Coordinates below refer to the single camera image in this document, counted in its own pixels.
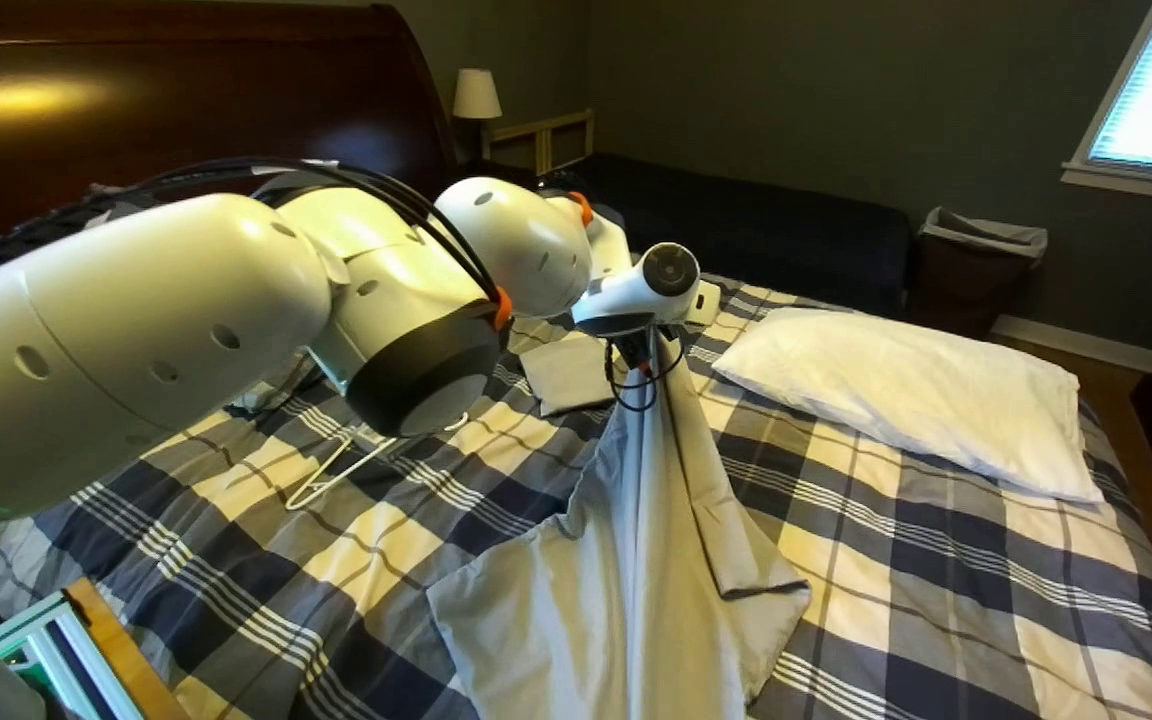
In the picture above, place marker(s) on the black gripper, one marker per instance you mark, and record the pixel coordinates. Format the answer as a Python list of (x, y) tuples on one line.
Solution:
[(641, 344)]

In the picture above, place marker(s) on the grey shirt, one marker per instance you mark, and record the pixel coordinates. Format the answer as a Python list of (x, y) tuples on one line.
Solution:
[(629, 575)]

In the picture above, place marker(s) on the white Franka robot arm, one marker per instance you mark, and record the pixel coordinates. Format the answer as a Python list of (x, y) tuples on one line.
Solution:
[(163, 333)]

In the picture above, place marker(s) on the small folded grey pillow case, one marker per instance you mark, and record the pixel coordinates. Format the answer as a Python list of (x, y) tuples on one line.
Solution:
[(570, 376)]

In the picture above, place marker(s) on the white pillow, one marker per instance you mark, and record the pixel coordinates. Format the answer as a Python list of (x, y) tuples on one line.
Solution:
[(908, 394)]

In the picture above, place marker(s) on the black futon couch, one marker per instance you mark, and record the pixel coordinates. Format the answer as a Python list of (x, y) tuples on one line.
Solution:
[(763, 221)]

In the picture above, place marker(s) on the light wooden nightstand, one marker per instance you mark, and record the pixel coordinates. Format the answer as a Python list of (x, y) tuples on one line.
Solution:
[(539, 143)]

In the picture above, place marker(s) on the table lamp with white shade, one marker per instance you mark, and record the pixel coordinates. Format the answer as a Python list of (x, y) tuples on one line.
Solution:
[(479, 99)]

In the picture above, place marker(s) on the brown laundry hamper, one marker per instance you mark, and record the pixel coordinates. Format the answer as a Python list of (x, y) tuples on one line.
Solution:
[(977, 266)]

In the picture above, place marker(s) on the plaid bed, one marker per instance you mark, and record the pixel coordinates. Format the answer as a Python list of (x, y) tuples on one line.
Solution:
[(949, 587)]

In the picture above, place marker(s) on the wooden cart board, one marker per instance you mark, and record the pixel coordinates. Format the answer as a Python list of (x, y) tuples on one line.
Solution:
[(121, 652)]

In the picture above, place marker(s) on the green robot cart frame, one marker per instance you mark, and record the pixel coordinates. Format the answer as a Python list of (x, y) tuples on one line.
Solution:
[(50, 652)]

